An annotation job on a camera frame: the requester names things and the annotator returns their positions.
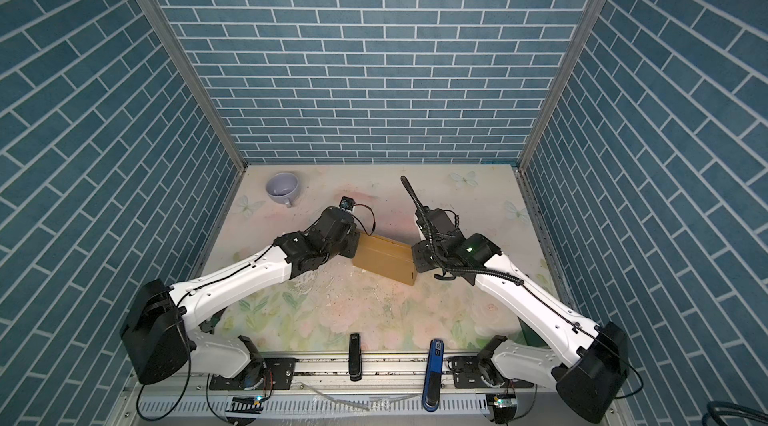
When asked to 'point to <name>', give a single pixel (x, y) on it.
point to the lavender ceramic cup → (282, 187)
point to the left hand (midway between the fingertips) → (355, 234)
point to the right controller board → (504, 405)
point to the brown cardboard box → (387, 258)
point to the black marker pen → (355, 357)
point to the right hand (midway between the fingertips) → (415, 249)
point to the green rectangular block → (528, 337)
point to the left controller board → (251, 404)
